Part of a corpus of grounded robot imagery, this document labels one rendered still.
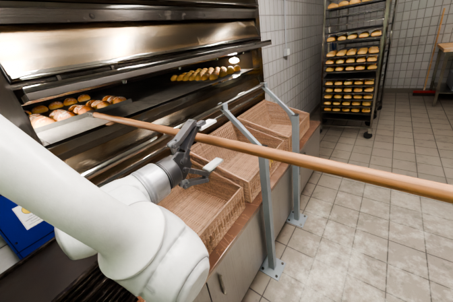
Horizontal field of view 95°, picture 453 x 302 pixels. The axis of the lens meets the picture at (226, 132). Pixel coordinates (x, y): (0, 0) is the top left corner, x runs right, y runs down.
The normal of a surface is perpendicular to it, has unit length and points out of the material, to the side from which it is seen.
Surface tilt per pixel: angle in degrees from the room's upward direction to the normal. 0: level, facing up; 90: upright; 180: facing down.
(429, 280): 0
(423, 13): 90
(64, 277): 0
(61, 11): 90
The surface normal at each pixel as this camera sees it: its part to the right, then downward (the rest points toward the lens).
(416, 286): -0.15, -0.91
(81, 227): 0.31, 0.27
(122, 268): -0.11, 0.07
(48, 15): 0.80, 0.13
